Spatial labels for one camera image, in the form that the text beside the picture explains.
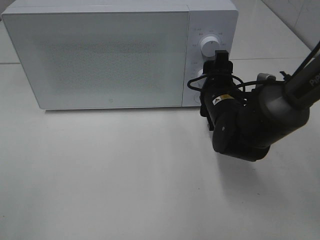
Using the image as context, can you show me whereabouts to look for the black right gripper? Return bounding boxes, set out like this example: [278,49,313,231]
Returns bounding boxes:
[200,50,270,162]

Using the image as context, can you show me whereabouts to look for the white timer knob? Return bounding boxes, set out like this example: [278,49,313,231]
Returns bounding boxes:
[196,69,206,88]

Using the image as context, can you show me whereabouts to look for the round white door button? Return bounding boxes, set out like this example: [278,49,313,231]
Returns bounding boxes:
[194,92,201,104]

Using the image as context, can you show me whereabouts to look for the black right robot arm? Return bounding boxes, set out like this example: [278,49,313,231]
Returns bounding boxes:
[200,57,320,162]

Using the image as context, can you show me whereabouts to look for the black camera cable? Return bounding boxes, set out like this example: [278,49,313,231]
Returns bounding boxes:
[187,39,320,106]

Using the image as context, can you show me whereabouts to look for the white microwave oven body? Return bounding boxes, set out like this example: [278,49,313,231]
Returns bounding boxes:
[1,0,239,107]

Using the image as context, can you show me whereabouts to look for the upper white power knob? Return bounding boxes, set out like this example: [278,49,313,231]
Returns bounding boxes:
[200,35,221,58]

